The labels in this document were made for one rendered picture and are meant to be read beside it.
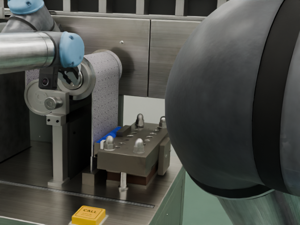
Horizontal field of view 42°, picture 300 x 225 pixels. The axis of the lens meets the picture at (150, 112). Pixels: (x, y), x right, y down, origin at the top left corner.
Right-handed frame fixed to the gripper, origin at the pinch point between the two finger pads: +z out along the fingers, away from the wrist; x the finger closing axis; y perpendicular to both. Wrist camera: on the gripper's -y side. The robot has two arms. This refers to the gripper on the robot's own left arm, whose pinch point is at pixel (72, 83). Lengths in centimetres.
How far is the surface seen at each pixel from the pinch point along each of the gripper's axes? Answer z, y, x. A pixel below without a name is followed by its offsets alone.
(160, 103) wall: 247, 125, 39
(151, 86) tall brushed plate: 31.6, 19.7, -15.1
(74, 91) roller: 4.4, -0.3, 0.8
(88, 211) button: 5.8, -36.0, -14.1
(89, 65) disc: 0.0, 7.0, -3.7
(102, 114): 18.0, -0.8, -4.6
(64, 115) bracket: 6.1, -8.1, 2.6
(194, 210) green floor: 212, 17, -17
